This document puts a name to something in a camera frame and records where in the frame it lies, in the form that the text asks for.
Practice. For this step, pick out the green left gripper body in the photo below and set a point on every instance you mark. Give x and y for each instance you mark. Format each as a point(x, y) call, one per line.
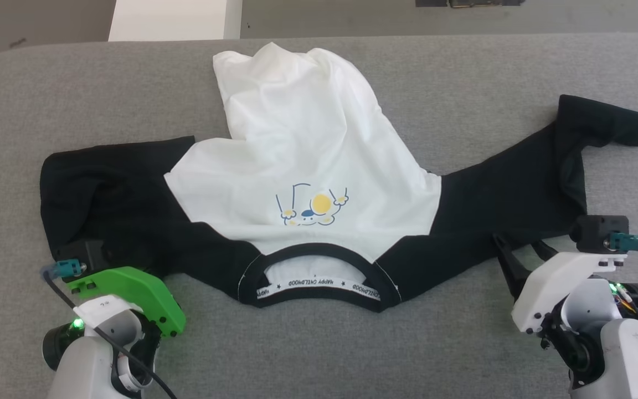
point(136, 291)

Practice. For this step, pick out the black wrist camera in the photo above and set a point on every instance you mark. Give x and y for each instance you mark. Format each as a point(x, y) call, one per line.
point(93, 255)
point(596, 233)

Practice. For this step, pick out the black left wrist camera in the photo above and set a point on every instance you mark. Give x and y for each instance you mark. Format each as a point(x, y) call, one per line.
point(93, 255)

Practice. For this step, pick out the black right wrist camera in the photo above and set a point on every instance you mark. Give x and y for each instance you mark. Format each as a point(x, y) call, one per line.
point(596, 233)

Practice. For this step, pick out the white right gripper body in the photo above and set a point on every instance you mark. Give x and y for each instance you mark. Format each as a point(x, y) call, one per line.
point(551, 282)

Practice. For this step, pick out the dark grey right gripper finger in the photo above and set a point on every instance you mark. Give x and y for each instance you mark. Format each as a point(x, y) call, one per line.
point(514, 271)
point(544, 252)

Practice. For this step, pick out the white box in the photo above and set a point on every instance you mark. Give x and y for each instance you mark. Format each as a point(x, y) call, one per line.
point(169, 19)

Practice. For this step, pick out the black and white shirt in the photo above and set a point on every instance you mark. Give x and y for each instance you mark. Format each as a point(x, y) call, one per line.
point(308, 138)

